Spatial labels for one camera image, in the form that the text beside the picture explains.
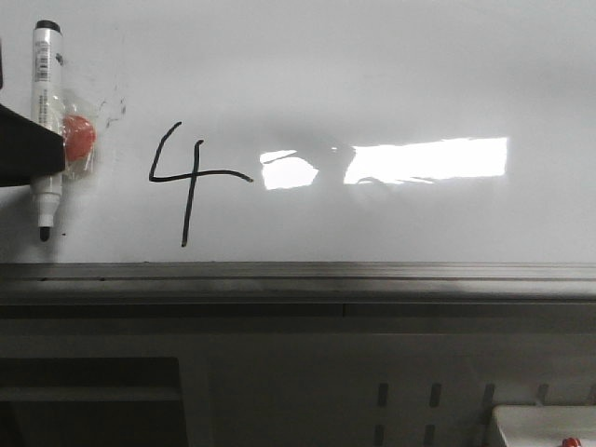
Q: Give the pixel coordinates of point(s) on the red whiteboard marker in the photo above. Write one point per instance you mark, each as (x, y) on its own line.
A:
(571, 442)

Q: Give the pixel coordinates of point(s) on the white plastic marker tray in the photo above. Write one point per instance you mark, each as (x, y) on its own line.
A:
(518, 425)

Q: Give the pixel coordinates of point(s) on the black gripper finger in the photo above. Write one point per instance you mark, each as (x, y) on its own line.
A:
(1, 65)
(28, 150)

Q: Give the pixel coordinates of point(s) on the white whiteboard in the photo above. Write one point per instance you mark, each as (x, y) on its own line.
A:
(315, 150)

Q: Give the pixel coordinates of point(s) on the white black whiteboard marker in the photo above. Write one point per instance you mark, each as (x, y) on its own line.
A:
(66, 137)

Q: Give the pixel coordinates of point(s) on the grey metal pegboard panel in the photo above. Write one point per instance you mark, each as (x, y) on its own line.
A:
(373, 390)

